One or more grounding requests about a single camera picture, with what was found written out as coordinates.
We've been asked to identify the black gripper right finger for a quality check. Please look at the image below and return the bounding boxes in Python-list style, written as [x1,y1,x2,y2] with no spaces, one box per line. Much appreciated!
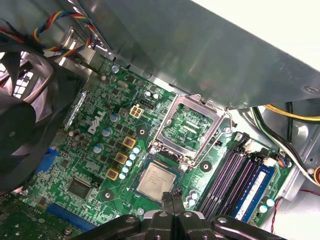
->
[174,189,288,240]

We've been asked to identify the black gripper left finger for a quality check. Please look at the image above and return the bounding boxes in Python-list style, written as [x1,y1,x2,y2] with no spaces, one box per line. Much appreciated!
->
[74,191,175,240]

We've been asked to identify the silver CPU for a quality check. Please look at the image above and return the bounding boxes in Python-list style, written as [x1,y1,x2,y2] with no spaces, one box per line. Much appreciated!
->
[129,161,183,204]

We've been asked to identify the black RAM slot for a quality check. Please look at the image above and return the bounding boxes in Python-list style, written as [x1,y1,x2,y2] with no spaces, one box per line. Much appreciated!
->
[198,132,245,213]
[212,139,260,220]

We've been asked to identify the blue RAM stick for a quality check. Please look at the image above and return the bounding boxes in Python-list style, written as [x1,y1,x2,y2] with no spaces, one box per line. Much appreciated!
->
[231,164,277,224]

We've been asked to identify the long blue expansion slot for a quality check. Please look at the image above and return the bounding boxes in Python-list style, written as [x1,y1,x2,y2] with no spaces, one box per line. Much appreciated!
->
[46,202,98,232]

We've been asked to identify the green motherboard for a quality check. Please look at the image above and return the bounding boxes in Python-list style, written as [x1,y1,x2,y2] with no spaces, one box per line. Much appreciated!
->
[9,57,293,240]

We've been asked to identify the short blue expansion slot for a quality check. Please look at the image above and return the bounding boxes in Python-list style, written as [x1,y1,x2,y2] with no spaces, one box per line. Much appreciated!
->
[34,147,59,176]

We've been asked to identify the black PC case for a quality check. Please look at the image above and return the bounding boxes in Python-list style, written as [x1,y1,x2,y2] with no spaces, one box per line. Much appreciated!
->
[0,0,320,240]

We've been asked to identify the black case fan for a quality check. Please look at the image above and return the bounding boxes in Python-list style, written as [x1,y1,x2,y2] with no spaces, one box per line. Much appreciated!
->
[0,22,83,198]

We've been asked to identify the power wire bundle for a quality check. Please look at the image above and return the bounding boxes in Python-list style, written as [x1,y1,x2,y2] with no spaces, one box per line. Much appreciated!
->
[251,106,316,181]

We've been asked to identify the yellow wire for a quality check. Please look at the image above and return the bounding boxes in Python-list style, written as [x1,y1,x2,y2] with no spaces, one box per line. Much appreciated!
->
[263,103,320,121]

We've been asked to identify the twisted fan wire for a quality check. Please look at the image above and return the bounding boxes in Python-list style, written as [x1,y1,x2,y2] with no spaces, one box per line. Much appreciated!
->
[0,9,97,61]

